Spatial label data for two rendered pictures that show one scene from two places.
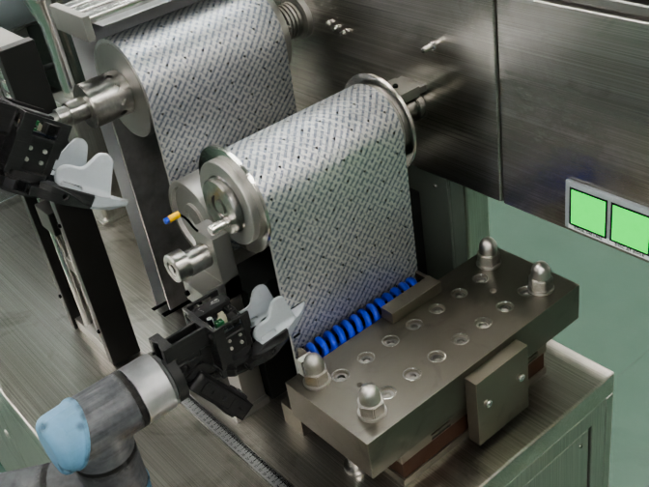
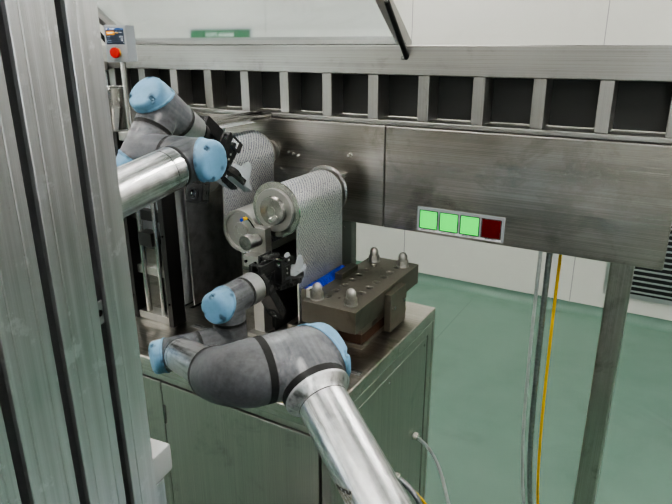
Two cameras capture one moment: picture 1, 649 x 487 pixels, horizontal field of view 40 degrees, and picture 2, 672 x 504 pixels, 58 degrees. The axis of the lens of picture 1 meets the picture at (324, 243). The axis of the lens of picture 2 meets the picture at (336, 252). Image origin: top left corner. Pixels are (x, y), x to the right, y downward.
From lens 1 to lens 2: 0.79 m
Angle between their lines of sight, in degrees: 27
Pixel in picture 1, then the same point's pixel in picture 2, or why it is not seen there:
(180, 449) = not seen: hidden behind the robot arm
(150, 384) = (256, 281)
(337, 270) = (316, 252)
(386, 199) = (334, 221)
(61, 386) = (145, 338)
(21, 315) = not seen: hidden behind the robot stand
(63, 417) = (222, 291)
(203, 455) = not seen: hidden behind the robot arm
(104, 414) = (240, 291)
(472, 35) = (372, 146)
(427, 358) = (365, 288)
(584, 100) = (427, 167)
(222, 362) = (282, 279)
